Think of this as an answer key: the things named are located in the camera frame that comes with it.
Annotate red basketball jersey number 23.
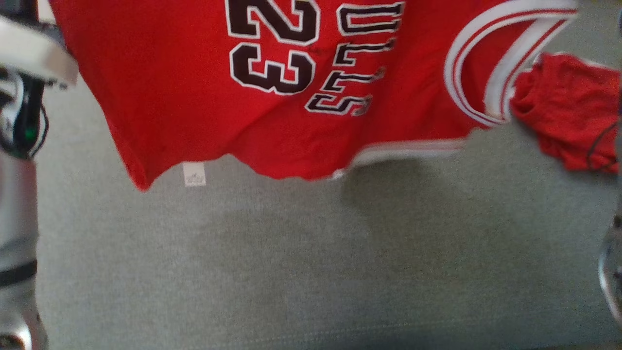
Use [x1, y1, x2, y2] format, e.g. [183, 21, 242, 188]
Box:
[49, 0, 581, 192]

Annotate red shorts with white stripe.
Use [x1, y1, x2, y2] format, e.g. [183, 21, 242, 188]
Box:
[510, 52, 622, 175]

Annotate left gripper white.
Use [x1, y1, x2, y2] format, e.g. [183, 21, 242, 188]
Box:
[0, 18, 79, 90]

